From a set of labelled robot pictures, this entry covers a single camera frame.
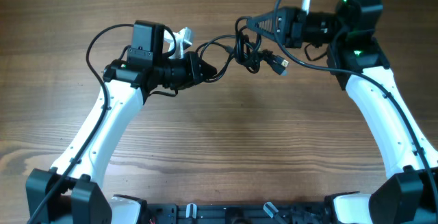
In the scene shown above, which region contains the right camera cable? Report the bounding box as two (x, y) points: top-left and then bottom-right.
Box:
(272, 0), (438, 204)

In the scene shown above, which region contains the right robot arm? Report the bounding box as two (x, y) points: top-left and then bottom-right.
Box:
(247, 0), (437, 223)

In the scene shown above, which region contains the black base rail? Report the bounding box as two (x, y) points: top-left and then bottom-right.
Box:
(140, 202), (331, 224)

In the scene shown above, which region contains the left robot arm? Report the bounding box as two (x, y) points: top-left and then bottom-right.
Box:
(25, 21), (216, 223)

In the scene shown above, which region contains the thick black HDMI cable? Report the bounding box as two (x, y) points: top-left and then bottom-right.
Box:
(234, 15), (290, 77)

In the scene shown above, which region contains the left camera cable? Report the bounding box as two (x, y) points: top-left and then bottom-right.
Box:
(25, 23), (135, 224)

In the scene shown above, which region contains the camera cable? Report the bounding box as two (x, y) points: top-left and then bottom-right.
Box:
(25, 23), (135, 224)
(272, 0), (438, 204)

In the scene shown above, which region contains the thin black USB cable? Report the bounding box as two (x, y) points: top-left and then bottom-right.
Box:
(196, 34), (240, 83)

